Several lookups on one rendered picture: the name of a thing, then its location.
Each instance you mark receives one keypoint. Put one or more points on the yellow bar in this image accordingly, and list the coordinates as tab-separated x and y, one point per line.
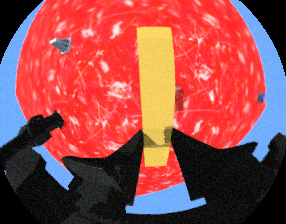
157	87

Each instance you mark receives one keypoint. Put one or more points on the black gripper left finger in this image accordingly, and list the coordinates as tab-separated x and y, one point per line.
119	170

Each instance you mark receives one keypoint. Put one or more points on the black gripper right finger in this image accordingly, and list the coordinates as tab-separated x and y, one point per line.
201	164

